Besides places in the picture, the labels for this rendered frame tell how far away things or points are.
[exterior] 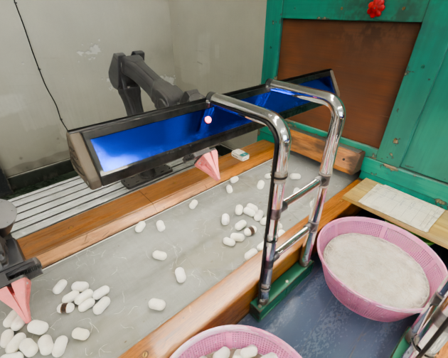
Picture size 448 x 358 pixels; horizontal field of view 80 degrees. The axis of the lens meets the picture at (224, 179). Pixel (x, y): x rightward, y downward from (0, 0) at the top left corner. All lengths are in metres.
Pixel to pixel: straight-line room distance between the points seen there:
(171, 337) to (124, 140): 0.34
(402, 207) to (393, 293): 0.27
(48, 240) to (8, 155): 1.88
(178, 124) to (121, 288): 0.38
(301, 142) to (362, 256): 0.45
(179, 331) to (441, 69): 0.82
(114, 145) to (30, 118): 2.20
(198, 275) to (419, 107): 0.70
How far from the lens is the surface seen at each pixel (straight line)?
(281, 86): 0.55
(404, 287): 0.74
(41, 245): 0.79
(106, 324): 0.61
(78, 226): 0.80
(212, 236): 0.71
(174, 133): 0.42
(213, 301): 0.57
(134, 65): 0.89
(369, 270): 0.73
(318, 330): 0.67
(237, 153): 1.00
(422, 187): 0.95
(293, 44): 1.05
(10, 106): 2.54
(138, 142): 0.40
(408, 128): 0.90
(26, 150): 2.64
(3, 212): 0.60
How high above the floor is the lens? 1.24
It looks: 33 degrees down
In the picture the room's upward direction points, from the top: straight up
